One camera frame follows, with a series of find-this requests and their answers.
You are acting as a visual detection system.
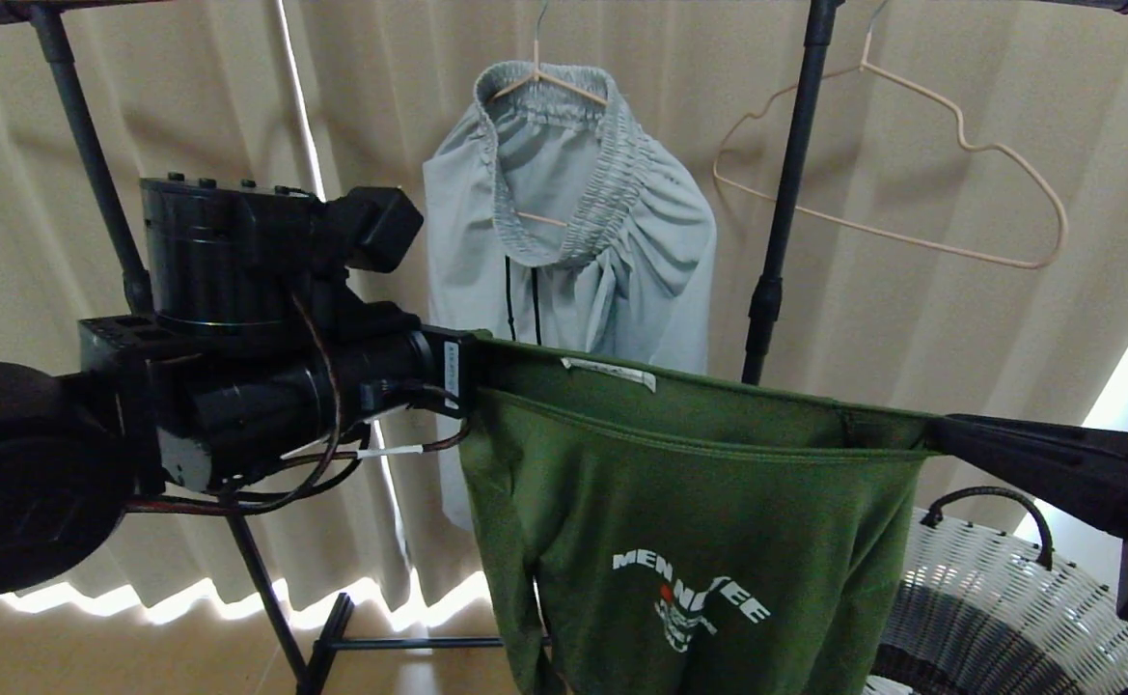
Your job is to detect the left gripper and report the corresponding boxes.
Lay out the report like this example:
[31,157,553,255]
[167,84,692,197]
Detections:
[158,304,480,493]

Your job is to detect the pale grey shorts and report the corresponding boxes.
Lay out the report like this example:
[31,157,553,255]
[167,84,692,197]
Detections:
[422,60,717,532]

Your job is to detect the pink clothes hanger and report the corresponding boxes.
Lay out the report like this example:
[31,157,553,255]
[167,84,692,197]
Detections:
[484,0,613,231]
[713,0,1071,271]

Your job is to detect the green garment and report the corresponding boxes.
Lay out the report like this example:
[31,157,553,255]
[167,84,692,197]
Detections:
[457,333,941,695]

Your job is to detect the white laundry basket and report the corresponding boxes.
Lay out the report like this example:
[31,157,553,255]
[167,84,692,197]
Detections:
[863,487,1128,695]

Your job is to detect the black clothes rack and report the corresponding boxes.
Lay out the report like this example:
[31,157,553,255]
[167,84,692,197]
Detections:
[0,0,1128,695]

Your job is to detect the beige curtain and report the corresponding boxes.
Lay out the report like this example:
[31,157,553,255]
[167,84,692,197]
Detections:
[0,0,1128,633]

